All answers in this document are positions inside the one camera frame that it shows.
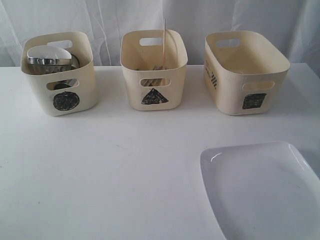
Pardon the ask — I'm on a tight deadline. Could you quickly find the steel table knife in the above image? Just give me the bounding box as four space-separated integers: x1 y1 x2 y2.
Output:
145 66 163 87

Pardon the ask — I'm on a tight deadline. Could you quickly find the steel mug with handle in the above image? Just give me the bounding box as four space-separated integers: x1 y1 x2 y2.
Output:
53 54 80 90

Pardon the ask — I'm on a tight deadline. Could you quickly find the small white ceramic bowl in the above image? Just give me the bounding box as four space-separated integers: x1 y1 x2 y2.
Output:
27 45 72 60

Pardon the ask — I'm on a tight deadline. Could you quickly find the large white square plate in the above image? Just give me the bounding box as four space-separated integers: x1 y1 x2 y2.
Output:
200 141 320 240

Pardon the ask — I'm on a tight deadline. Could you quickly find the stainless steel bowl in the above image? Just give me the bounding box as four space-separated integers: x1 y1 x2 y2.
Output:
27 57 73 75

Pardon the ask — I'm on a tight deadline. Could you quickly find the cream bin with triangle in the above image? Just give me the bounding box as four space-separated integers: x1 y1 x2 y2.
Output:
120 29 188 111

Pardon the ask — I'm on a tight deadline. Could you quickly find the cream bin with circle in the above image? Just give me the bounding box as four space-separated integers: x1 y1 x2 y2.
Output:
20 31 98 116

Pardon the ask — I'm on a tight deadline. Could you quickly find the cream bin with square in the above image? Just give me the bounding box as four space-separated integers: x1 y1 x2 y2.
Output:
203 30 291 116

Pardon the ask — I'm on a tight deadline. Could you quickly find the white curtain backdrop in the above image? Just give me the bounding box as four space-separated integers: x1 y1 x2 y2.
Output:
0 0 320 72

